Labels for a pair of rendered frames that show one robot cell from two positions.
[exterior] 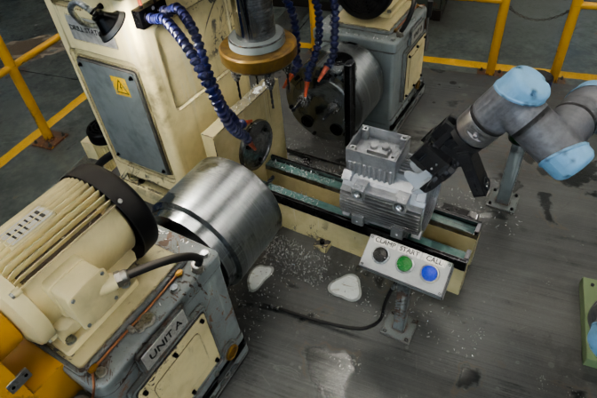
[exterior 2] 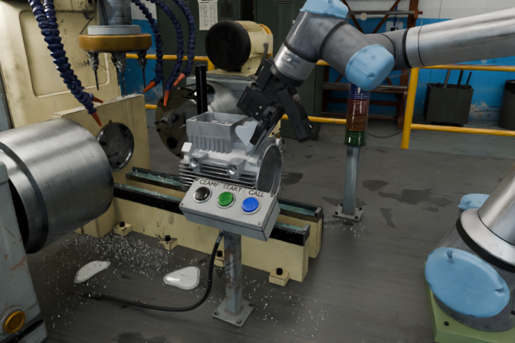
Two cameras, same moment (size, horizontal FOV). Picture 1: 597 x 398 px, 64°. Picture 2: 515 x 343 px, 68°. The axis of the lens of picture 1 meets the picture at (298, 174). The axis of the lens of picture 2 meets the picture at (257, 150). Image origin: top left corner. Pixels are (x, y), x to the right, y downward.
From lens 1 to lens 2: 49 cm
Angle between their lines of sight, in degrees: 24
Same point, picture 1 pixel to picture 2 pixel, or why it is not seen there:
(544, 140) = (345, 44)
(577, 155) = (376, 53)
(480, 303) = (323, 289)
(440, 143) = (262, 84)
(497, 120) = (305, 37)
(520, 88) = not seen: outside the picture
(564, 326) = (411, 306)
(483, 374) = not seen: outside the picture
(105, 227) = not seen: outside the picture
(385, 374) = not seen: outside the picture
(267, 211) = (94, 165)
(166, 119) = (20, 99)
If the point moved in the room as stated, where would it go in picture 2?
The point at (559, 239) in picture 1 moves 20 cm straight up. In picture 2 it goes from (401, 239) to (411, 171)
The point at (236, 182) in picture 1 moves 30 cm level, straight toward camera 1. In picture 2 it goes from (63, 131) to (31, 190)
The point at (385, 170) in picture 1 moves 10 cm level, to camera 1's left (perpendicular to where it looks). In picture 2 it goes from (221, 137) to (177, 139)
